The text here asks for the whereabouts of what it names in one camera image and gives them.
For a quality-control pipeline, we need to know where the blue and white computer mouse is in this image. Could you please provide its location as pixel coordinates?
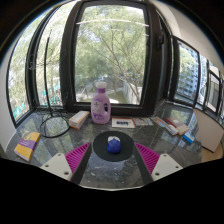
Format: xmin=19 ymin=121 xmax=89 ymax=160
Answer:
xmin=106 ymin=134 xmax=122 ymax=155

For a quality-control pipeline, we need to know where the black wire stand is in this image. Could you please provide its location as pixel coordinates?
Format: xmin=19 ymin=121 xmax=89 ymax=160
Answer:
xmin=28 ymin=31 xmax=71 ymax=139

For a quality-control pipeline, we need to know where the pale printed leaflet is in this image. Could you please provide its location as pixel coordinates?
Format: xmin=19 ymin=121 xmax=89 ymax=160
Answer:
xmin=133 ymin=117 xmax=154 ymax=127

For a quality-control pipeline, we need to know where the round black mouse pad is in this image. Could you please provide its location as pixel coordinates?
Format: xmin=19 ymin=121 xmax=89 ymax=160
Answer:
xmin=92 ymin=130 xmax=135 ymax=163

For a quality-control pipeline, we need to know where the orange-edged picture card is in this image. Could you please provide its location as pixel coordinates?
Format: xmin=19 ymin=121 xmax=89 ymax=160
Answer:
xmin=111 ymin=116 xmax=137 ymax=130

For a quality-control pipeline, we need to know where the small blue box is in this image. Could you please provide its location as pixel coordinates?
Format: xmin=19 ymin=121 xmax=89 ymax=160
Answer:
xmin=182 ymin=131 xmax=196 ymax=145

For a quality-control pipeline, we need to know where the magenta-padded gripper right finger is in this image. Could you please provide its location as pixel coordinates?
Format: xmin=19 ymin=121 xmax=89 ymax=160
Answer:
xmin=132 ymin=142 xmax=184 ymax=186

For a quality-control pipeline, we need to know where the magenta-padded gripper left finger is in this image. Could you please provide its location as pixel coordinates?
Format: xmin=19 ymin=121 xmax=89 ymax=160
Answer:
xmin=39 ymin=142 xmax=93 ymax=185

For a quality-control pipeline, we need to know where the orange and white box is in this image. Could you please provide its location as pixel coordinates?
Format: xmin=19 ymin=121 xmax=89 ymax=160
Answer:
xmin=68 ymin=110 xmax=91 ymax=131

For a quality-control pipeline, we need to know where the purple detergent bottle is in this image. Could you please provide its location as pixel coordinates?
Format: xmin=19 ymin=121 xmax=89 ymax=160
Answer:
xmin=90 ymin=81 xmax=112 ymax=125

